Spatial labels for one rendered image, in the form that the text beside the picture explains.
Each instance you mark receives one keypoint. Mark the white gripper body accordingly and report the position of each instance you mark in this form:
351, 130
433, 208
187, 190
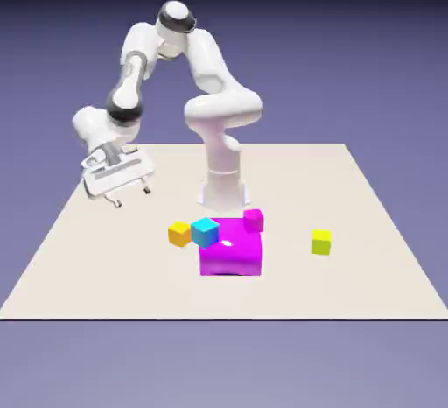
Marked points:
117, 175

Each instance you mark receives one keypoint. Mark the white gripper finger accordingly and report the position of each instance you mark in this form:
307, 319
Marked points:
115, 200
145, 185

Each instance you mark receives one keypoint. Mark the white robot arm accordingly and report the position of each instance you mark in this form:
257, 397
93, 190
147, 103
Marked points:
217, 75

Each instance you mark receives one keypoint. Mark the small orange cube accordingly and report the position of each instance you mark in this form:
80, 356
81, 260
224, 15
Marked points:
179, 234

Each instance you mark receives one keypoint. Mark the small cyan cube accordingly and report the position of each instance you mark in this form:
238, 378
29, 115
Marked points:
205, 233

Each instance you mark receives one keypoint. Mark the small magenta cube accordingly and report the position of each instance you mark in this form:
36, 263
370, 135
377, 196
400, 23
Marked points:
253, 220

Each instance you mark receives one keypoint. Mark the small yellow-green cube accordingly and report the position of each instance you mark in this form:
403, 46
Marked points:
321, 242

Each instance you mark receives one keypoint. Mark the large magenta box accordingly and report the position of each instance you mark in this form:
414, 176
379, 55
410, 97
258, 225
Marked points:
231, 250

